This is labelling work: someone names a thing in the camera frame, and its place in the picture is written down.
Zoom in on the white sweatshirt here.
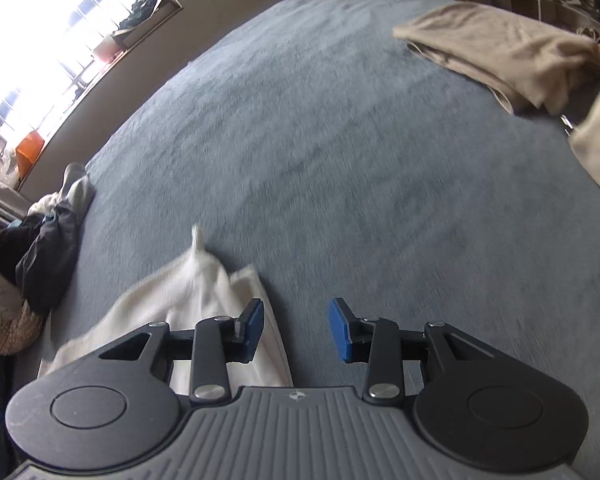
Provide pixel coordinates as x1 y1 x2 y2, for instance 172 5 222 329
38 224 294 391

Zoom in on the dark clothes pile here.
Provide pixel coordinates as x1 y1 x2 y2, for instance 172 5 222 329
0 162 95 315

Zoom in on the woven beige basket bag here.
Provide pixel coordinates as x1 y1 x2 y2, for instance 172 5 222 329
0 301 46 356

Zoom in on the orange bag on sill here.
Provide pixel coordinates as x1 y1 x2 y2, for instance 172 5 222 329
15 130 45 179

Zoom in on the grey-blue fleece bed blanket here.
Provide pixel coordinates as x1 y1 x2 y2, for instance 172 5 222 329
9 0 600 470

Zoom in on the beige folded garment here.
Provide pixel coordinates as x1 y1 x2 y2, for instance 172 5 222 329
392 1 600 187

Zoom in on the bright window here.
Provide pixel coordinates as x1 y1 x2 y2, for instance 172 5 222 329
0 0 181 150

